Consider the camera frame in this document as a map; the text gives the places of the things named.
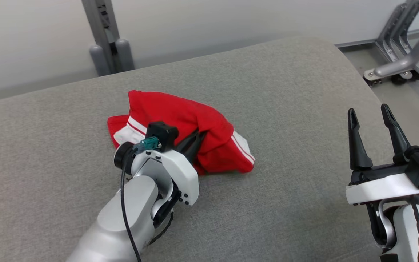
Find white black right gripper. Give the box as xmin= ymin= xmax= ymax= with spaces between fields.
xmin=346 ymin=104 xmax=419 ymax=205

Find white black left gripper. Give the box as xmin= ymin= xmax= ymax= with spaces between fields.
xmin=114 ymin=131 xmax=207 ymax=206

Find red jersey with white sleeves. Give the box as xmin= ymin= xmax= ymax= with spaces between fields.
xmin=107 ymin=90 xmax=256 ymax=176

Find grey metal stand with bolts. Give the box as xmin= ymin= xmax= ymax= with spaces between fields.
xmin=335 ymin=0 xmax=419 ymax=86

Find left arm black cable teal plug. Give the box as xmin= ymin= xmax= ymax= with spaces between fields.
xmin=120 ymin=136 xmax=161 ymax=262

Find grey metal post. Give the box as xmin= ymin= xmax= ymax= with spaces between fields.
xmin=81 ymin=0 xmax=135 ymax=77

